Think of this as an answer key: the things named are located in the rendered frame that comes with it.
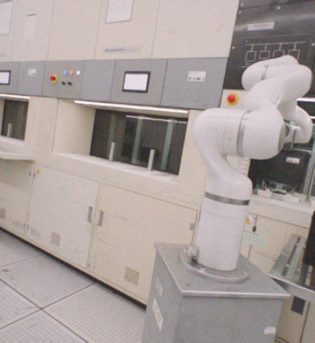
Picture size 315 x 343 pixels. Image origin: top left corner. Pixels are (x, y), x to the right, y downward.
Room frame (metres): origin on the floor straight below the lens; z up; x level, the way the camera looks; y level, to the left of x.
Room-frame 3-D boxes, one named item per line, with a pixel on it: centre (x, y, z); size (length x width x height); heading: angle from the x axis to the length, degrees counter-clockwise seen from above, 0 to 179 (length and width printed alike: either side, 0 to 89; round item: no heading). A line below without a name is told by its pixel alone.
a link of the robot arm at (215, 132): (0.75, -0.17, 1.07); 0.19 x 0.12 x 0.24; 59
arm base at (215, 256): (0.74, -0.20, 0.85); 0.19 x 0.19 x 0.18
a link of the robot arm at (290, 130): (1.37, -0.59, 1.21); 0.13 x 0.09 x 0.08; 149
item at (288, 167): (1.58, -0.71, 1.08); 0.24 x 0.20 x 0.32; 59
